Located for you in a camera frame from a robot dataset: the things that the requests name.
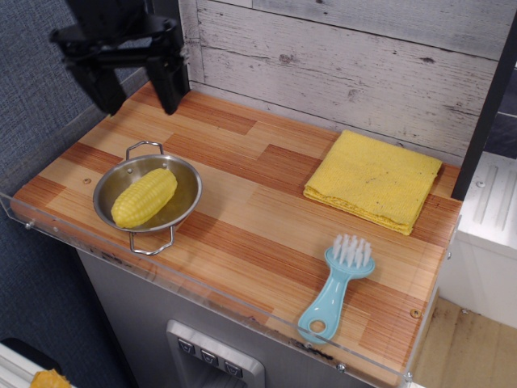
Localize black vertical post left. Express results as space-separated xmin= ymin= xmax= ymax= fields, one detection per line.
xmin=147 ymin=0 xmax=190 ymax=89

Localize clear acrylic table guard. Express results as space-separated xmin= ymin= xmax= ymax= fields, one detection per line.
xmin=0 ymin=58 xmax=464 ymax=385

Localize yellow toy corn cob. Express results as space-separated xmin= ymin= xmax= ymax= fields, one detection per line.
xmin=111 ymin=168 xmax=178 ymax=229

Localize grey toy fridge cabinet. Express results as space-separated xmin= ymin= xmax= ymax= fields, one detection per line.
xmin=75 ymin=248 xmax=389 ymax=388

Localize black vertical post right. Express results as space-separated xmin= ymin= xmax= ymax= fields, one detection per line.
xmin=450 ymin=0 xmax=517 ymax=201

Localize small steel two-handled pan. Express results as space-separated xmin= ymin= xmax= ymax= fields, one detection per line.
xmin=93 ymin=141 xmax=203 ymax=255

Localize light blue scrub brush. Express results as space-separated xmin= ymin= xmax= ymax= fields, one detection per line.
xmin=298 ymin=234 xmax=376 ymax=344

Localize white toy sink unit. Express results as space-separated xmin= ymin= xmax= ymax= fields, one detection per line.
xmin=437 ymin=152 xmax=516 ymax=327

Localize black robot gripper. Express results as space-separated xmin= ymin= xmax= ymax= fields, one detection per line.
xmin=49 ymin=1 xmax=190 ymax=116

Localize folded yellow cloth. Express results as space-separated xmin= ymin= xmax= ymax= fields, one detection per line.
xmin=303 ymin=131 xmax=442 ymax=235

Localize black vertical post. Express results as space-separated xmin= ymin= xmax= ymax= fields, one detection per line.
xmin=450 ymin=0 xmax=517 ymax=201
xmin=147 ymin=0 xmax=190 ymax=89

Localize silver dispenser button panel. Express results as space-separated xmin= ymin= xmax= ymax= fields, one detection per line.
xmin=166 ymin=319 xmax=266 ymax=387

